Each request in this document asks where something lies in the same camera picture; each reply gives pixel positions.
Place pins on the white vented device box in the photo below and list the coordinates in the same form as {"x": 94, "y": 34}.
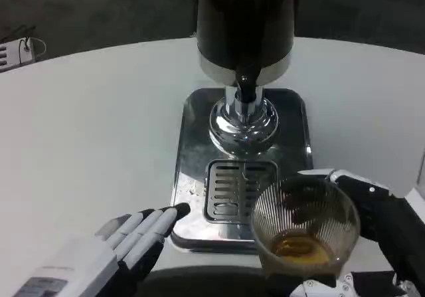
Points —
{"x": 11, "y": 54}

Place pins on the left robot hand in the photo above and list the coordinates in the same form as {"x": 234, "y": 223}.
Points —
{"x": 99, "y": 260}

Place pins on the steel drip tray base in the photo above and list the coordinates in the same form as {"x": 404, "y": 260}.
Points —
{"x": 194, "y": 137}

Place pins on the clear ribbed glass cup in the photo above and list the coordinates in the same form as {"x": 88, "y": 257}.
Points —
{"x": 305, "y": 244}

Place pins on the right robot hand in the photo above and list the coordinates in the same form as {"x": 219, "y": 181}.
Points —
{"x": 391, "y": 224}

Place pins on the black dispenser tap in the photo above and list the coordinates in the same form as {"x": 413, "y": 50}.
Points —
{"x": 246, "y": 89}

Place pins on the slotted steel drip grid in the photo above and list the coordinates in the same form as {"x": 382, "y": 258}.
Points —
{"x": 225, "y": 190}

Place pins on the dark drink dispenser steel pedestal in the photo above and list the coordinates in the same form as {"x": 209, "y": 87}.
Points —
{"x": 244, "y": 21}

